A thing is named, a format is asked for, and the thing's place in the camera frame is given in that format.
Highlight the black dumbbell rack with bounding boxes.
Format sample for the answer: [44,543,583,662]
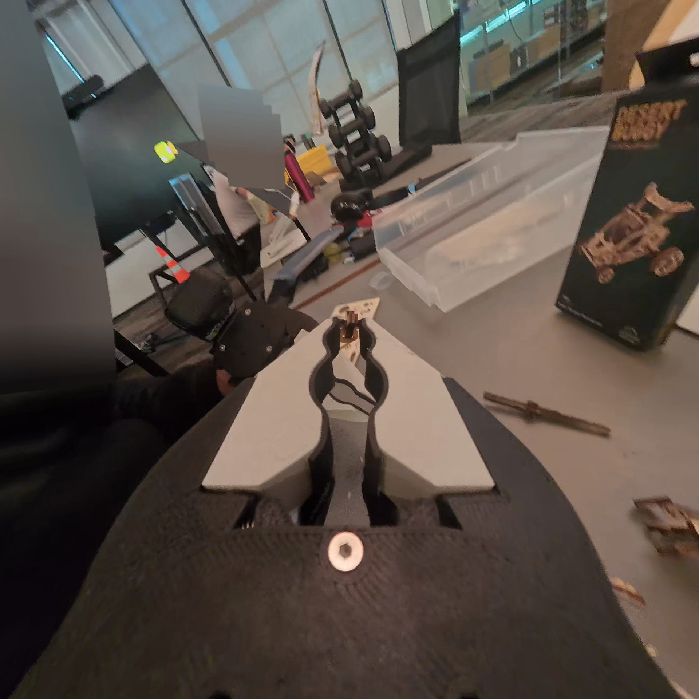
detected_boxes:
[318,79,393,187]

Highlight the wooden buggy model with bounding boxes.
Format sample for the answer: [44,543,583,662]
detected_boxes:
[632,496,699,559]

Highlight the striped orange traffic cone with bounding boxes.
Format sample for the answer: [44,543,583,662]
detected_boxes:
[155,245,193,286]

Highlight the dark model kit box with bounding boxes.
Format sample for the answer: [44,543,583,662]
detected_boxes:
[555,46,699,352]

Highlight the dark wooden gear axle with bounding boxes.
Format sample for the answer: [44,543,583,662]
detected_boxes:
[483,391,612,439]

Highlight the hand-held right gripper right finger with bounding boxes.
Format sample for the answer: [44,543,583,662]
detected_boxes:
[360,318,496,521]

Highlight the large black screen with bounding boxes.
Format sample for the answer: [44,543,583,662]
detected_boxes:
[67,62,220,248]

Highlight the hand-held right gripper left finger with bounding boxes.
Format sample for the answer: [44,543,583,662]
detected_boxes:
[201,318,342,522]

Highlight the grey long case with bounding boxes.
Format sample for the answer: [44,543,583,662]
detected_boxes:
[266,225,346,302]

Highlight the clear plastic bin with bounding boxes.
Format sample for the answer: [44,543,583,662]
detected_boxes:
[374,126,611,313]

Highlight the wooden sheet piece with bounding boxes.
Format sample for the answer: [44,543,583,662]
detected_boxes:
[332,297,381,324]

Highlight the magenta water bottle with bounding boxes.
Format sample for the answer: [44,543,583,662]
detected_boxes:
[283,150,316,204]

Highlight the white tablet stand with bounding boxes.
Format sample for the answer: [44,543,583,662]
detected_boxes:
[261,214,308,269]

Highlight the wooden pillar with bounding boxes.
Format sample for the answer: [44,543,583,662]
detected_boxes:
[601,0,674,95]

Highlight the yellow plastic bin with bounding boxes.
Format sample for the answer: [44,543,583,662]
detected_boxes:
[294,144,332,177]

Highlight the black office chair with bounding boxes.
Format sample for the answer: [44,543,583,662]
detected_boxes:
[396,10,463,146]

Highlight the black headphones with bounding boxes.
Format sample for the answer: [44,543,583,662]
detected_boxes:
[330,188,379,223]

